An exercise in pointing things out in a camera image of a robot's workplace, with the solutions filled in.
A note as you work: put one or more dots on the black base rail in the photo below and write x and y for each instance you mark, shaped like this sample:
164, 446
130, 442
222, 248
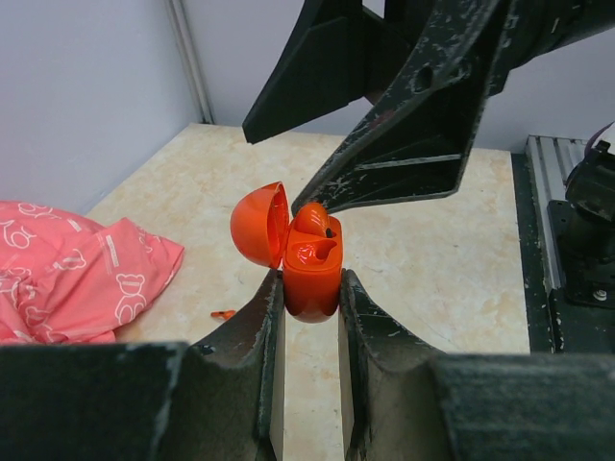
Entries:
568, 270

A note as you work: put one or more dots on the orange earbud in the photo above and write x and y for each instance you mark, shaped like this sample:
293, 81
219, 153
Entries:
223, 314
313, 219

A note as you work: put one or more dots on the orange earbud charging case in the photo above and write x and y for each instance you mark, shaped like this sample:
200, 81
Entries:
263, 232

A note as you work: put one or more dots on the right aluminium frame post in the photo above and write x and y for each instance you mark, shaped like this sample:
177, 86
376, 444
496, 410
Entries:
193, 68

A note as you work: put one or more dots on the pink printed cloth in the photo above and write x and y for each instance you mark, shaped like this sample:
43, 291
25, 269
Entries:
67, 279

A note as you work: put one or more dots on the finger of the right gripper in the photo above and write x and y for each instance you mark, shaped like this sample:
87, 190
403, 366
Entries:
338, 52
414, 143

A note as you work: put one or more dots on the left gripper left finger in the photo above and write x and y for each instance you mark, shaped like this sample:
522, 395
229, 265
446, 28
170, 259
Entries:
220, 398

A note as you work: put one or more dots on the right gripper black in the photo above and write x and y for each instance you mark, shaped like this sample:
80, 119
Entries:
545, 26

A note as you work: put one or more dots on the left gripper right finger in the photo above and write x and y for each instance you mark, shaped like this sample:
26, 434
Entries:
403, 399

